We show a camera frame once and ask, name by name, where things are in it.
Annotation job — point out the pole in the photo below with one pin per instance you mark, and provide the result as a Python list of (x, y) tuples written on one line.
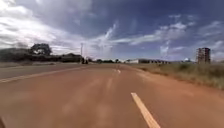
[(81, 53)]

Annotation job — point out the long low building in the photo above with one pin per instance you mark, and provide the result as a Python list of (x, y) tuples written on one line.
[(148, 61)]

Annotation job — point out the reddish asphalt road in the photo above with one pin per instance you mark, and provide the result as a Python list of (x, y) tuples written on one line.
[(100, 100)]

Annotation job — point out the white painted line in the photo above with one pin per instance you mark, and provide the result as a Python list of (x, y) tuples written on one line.
[(145, 111)]

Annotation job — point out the row of trees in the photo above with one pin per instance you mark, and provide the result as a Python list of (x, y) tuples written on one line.
[(40, 50)]

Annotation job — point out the dry grass verge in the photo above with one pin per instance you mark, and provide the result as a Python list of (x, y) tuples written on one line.
[(196, 73)]

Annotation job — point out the tall unfinished building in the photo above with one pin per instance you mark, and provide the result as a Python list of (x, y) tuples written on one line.
[(203, 56)]

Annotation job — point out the double yellow painted line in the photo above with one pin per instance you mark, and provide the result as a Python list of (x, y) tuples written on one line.
[(20, 77)]

